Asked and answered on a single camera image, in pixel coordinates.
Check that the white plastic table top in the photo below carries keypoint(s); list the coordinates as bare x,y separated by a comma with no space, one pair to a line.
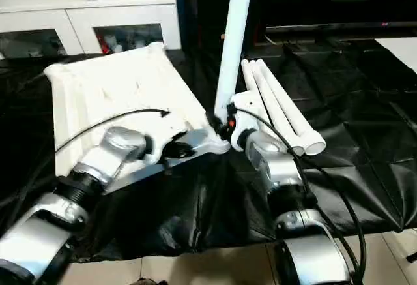
123,83

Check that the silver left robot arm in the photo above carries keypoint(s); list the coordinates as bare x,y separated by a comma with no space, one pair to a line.
97,161

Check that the black plastic mat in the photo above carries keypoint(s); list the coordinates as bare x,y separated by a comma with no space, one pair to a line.
342,118

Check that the red bottle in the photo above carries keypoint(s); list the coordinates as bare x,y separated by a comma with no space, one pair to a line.
106,45

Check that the black flat panel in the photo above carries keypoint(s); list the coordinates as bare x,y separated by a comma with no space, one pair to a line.
325,27

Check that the white cabinet with glass doors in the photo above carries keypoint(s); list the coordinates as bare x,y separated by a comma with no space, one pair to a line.
97,14

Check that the white flat board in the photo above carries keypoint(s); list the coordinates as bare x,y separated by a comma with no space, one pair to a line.
400,55

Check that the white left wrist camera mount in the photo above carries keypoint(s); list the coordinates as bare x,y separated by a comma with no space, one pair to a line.
163,131

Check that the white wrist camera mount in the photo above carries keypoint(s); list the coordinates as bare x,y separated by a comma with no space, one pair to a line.
244,109
163,131

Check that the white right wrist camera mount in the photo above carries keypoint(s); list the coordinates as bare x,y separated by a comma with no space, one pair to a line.
244,109

